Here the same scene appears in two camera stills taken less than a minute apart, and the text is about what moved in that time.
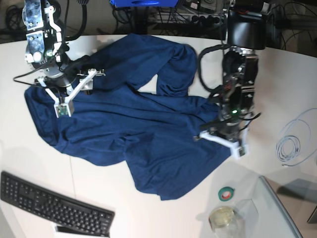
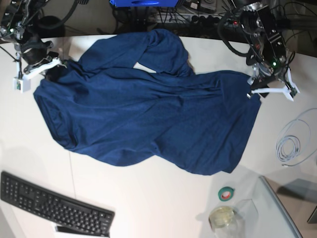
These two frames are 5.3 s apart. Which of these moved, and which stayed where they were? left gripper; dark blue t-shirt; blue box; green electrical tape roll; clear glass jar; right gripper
Moved: dark blue t-shirt; left gripper; right gripper
Stayed: clear glass jar; blue box; green electrical tape roll
